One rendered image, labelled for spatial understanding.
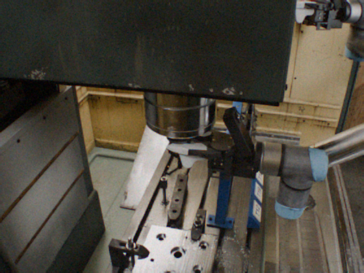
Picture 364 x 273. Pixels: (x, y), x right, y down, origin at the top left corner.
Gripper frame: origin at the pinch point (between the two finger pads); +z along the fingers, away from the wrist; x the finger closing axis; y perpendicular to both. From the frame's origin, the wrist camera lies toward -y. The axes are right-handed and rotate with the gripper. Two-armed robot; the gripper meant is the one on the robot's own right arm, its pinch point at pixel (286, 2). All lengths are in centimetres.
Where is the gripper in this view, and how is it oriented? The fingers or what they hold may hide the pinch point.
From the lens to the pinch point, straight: 95.0
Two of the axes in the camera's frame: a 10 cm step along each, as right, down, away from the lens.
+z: -9.6, 1.5, -2.4
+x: -2.8, -5.0, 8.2
